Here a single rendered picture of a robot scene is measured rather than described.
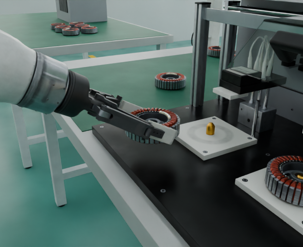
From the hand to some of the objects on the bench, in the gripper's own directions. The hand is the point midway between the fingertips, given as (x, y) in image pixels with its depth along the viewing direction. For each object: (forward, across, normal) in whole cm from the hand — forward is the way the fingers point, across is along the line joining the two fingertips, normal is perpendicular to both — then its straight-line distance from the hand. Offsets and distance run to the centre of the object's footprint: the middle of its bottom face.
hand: (151, 123), depth 65 cm
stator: (+16, +24, +3) cm, 30 cm away
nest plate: (+17, 0, +2) cm, 17 cm away
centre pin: (+16, 0, +2) cm, 17 cm away
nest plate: (+17, +24, +2) cm, 30 cm away
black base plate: (+20, +12, 0) cm, 23 cm away
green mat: (+38, -52, +11) cm, 66 cm away
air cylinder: (+30, 0, +9) cm, 31 cm away
